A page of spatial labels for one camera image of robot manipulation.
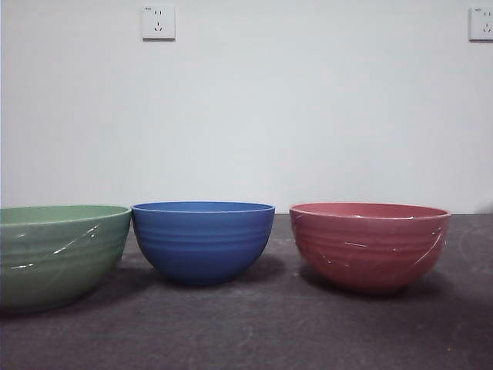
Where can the blue ribbed bowl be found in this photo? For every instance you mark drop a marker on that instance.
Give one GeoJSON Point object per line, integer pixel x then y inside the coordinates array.
{"type": "Point", "coordinates": [203, 246]}

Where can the green ribbed bowl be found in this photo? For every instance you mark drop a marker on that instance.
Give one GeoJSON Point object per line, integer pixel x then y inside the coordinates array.
{"type": "Point", "coordinates": [54, 254]}

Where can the red ribbed bowl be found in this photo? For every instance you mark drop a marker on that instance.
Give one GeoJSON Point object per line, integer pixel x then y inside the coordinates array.
{"type": "Point", "coordinates": [370, 254]}

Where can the white wall socket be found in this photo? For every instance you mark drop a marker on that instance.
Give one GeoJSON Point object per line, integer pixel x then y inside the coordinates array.
{"type": "Point", "coordinates": [482, 24]}
{"type": "Point", "coordinates": [158, 22]}

